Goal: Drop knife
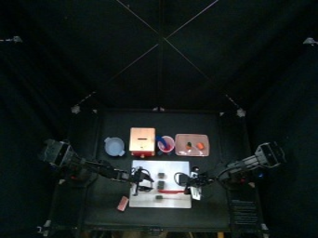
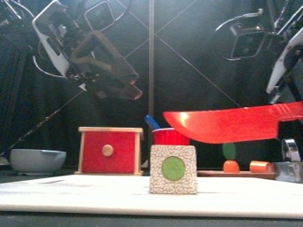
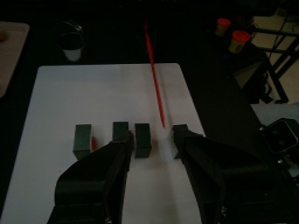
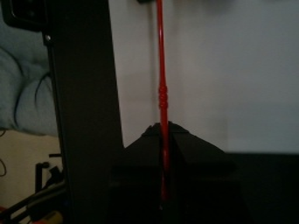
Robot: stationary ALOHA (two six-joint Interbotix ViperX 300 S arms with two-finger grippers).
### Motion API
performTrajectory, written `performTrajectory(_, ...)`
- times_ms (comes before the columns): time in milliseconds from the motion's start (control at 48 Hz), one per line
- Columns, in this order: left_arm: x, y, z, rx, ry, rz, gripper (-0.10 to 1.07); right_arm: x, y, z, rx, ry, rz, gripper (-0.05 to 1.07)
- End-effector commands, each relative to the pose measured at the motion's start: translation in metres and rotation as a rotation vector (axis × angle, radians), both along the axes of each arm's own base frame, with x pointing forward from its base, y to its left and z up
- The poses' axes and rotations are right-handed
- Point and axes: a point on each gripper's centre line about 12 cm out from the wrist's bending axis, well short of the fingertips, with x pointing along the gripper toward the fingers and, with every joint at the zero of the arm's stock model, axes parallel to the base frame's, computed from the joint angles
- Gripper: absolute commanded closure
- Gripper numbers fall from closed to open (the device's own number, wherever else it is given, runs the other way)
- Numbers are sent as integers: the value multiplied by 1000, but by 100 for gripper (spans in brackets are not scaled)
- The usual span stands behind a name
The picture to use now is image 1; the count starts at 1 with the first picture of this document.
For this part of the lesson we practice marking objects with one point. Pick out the pink rectangular block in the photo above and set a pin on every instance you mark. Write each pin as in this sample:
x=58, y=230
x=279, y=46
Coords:
x=122, y=203

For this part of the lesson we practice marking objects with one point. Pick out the green toy vegetable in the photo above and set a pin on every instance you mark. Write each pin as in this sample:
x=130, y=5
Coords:
x=189, y=144

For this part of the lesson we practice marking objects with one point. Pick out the white cutting board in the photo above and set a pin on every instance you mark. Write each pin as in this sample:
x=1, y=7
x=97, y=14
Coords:
x=164, y=167

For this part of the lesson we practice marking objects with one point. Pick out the wooden box with slot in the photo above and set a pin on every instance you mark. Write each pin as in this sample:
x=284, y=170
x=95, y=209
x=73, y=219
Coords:
x=142, y=142

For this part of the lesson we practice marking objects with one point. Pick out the red bowl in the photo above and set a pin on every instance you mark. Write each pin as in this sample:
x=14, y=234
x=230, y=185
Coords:
x=168, y=148

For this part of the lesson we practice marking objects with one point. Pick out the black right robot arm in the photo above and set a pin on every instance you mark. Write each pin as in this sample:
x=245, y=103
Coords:
x=253, y=162

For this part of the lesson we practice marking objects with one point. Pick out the white text label sticker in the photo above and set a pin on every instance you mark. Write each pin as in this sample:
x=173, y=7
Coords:
x=244, y=214

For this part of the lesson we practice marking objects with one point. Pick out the pink square tray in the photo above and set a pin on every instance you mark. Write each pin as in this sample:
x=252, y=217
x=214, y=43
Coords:
x=193, y=139

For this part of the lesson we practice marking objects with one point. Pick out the silver frame corner clamp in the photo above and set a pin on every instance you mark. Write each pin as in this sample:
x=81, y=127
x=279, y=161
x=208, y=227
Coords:
x=75, y=109
x=309, y=41
x=17, y=39
x=241, y=112

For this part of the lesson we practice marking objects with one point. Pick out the blue utensil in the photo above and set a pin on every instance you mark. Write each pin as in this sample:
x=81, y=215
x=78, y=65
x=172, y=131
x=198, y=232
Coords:
x=165, y=143

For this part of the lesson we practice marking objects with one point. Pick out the orange toy carrot piece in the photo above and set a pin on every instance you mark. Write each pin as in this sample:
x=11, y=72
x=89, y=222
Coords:
x=201, y=145

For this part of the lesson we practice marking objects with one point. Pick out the dark toy food piece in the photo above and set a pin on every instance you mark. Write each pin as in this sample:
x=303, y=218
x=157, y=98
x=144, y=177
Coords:
x=162, y=175
x=160, y=197
x=161, y=185

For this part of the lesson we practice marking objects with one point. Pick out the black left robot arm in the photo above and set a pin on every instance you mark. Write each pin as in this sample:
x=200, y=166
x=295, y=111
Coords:
x=83, y=163

